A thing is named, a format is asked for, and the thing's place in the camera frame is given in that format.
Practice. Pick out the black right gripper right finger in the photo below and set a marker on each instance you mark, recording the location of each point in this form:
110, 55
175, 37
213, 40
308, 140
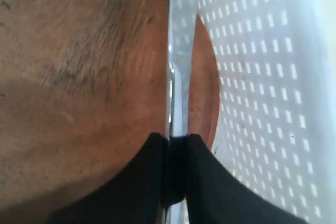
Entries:
215, 196

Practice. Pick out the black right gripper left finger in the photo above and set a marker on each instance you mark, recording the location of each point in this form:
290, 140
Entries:
132, 196

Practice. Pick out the silver metal knife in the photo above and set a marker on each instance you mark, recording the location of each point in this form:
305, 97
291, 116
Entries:
180, 41

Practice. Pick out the white perforated plastic basket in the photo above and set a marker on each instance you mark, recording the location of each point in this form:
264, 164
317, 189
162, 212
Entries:
275, 129

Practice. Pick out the dark flat plate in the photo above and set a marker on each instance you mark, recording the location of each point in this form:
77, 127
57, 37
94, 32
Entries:
83, 84

